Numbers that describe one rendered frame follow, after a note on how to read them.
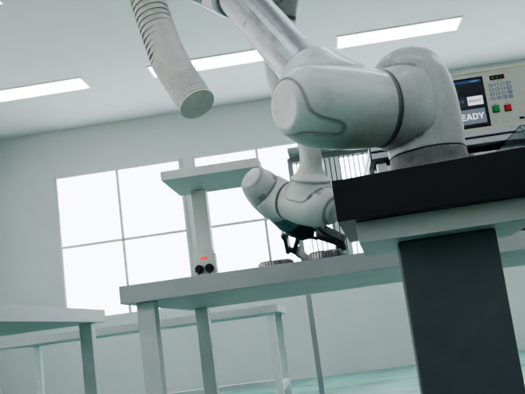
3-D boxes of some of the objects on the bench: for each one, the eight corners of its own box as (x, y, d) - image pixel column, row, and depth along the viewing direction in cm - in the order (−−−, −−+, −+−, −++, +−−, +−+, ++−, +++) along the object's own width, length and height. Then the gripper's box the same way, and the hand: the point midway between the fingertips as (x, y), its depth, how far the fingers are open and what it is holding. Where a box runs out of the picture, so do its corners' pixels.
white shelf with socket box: (274, 281, 268) (258, 156, 276) (173, 295, 271) (159, 171, 279) (281, 285, 303) (266, 175, 311) (191, 298, 305) (179, 188, 313)
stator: (335, 259, 217) (333, 247, 218) (302, 266, 223) (300, 253, 224) (352, 260, 227) (351, 248, 227) (320, 266, 232) (319, 254, 233)
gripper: (253, 238, 216) (291, 275, 230) (328, 223, 203) (364, 263, 217) (257, 216, 220) (294, 254, 234) (331, 200, 208) (366, 241, 222)
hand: (326, 256), depth 225 cm, fingers open, 12 cm apart
